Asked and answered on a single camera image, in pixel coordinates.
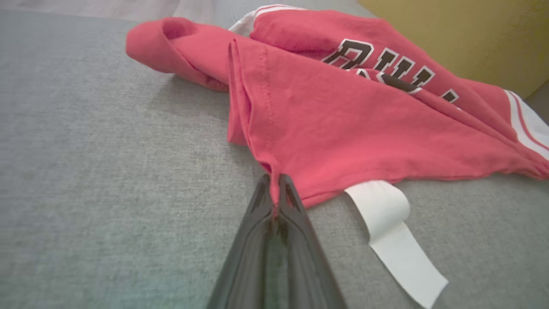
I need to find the yellow sofa backrest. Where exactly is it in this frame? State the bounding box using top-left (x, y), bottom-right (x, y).
top-left (358, 0), bottom-right (549, 99)

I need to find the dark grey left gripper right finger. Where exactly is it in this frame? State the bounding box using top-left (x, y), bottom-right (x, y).
top-left (277, 174), bottom-right (347, 309)

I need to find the red jersey with black lettering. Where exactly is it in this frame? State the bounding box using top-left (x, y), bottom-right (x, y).
top-left (125, 4), bottom-right (549, 309)

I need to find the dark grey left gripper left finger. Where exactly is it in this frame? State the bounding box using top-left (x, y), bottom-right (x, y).
top-left (207, 175), bottom-right (275, 309)

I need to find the large grey sofa seat cushion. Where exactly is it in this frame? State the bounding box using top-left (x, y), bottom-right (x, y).
top-left (0, 0), bottom-right (549, 309)

